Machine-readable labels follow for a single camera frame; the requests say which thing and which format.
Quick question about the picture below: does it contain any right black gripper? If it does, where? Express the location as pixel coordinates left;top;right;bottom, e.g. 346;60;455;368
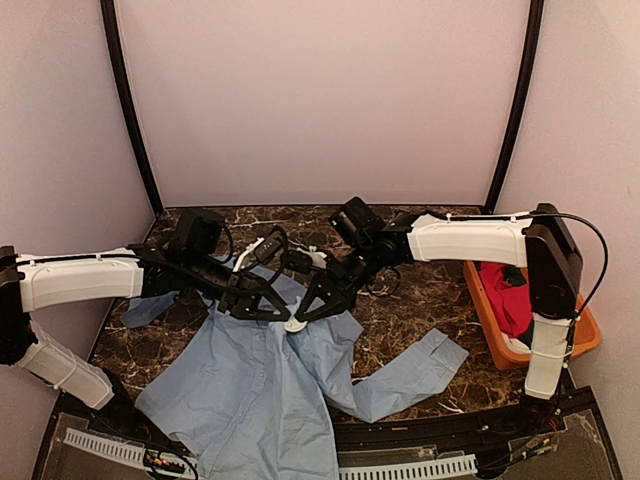
295;238;381;322

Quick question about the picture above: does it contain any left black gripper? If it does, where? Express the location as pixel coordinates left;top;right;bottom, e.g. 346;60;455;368
186;250;294;321

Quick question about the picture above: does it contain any round iridescent brooch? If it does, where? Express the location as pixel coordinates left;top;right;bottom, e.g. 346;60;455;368
284;317;307;334

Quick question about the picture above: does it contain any light blue shirt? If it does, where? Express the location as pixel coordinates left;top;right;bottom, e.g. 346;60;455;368
122;254;470;480

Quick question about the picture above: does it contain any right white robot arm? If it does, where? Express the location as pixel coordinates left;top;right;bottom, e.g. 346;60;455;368
293;197;590;434

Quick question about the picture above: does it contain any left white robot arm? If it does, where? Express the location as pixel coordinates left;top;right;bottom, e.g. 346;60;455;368
1;209;290;436

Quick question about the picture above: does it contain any red garment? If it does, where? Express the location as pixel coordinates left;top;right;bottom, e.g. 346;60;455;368
479;262;511;337

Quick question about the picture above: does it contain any white garment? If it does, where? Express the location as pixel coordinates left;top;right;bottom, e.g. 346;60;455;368
501;333;531;356

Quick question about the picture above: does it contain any orange plastic basin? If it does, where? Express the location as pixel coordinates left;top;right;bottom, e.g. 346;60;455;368
463;261;601;370

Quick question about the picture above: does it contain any white slotted cable duct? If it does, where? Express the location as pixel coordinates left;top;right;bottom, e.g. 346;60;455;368
63;427;478;479

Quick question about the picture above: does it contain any black front rail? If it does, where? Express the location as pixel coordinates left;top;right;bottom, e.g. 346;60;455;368
40;387;611;472

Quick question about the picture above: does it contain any left black frame post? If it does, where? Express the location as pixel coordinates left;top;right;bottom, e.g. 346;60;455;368
100;0;164;217

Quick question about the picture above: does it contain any black frame post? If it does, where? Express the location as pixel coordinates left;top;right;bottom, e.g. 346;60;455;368
100;0;164;217
482;0;545;213

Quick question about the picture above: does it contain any right black frame post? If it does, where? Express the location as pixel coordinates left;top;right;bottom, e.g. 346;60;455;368
482;0;545;213

